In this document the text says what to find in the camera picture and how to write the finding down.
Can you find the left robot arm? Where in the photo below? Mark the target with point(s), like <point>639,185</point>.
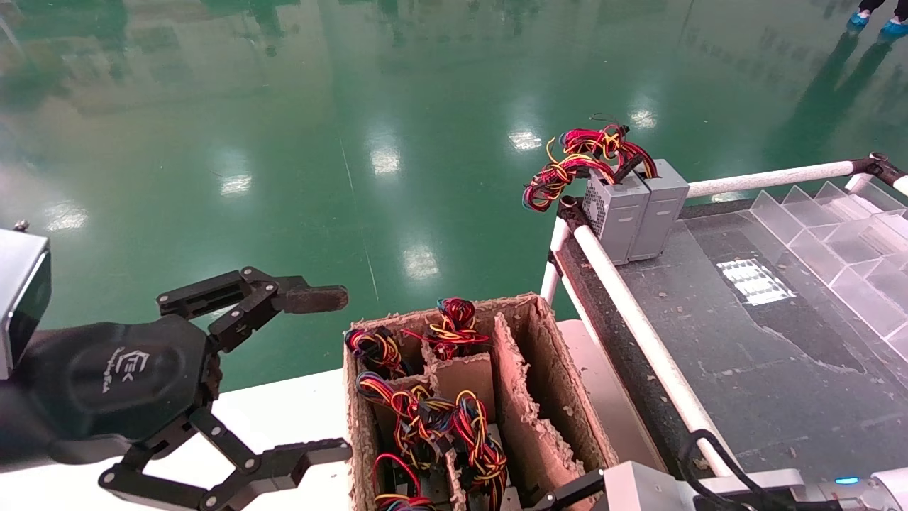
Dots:
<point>14,426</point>

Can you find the white pipe table frame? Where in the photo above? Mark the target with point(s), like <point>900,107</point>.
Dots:
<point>633,312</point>

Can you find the clear acrylic divider tray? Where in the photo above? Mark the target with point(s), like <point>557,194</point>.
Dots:
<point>851,284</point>

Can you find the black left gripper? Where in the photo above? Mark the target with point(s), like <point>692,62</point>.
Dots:
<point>120,383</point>

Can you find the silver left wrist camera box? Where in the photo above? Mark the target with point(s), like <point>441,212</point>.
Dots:
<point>21,298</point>

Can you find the person in black clothes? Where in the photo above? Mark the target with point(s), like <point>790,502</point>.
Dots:
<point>892,28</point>

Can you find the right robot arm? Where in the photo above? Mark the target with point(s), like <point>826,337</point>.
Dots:
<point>887,490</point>

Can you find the worn cardboard box with dividers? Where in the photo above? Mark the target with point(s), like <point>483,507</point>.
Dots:
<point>539,426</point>

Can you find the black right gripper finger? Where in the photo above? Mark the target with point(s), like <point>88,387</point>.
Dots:
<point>567,490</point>

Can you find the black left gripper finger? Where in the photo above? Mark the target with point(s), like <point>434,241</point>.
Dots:
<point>312,298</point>

